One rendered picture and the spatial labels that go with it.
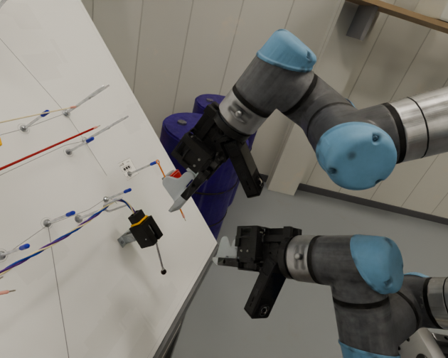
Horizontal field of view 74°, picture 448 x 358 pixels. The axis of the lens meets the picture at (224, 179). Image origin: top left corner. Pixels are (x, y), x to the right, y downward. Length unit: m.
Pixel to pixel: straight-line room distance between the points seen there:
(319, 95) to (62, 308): 0.57
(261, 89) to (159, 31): 2.50
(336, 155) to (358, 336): 0.26
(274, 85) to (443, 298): 0.39
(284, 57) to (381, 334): 0.39
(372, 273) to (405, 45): 2.92
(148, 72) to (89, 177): 2.32
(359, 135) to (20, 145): 0.59
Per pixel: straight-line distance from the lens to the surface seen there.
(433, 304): 0.56
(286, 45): 0.44
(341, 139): 0.34
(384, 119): 0.38
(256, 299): 0.56
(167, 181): 0.55
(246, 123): 0.47
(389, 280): 0.45
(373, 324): 0.48
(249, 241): 0.56
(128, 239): 0.77
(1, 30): 0.81
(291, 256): 0.49
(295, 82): 0.45
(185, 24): 2.88
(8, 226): 0.63
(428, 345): 0.80
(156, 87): 3.01
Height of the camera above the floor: 1.59
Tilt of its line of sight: 30 degrees down
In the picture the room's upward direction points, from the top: 17 degrees clockwise
